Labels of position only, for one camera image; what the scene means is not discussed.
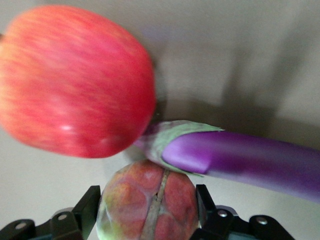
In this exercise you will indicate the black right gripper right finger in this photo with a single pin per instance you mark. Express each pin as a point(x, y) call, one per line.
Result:
point(206, 202)

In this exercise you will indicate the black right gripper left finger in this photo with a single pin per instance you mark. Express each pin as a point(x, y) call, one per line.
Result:
point(86, 207)

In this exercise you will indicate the long purple eggplant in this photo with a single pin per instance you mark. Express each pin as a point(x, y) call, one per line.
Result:
point(237, 160)

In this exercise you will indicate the yellow pink peach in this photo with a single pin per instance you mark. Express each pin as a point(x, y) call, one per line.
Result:
point(150, 205)

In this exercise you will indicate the red pomegranate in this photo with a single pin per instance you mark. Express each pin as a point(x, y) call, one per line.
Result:
point(75, 82)

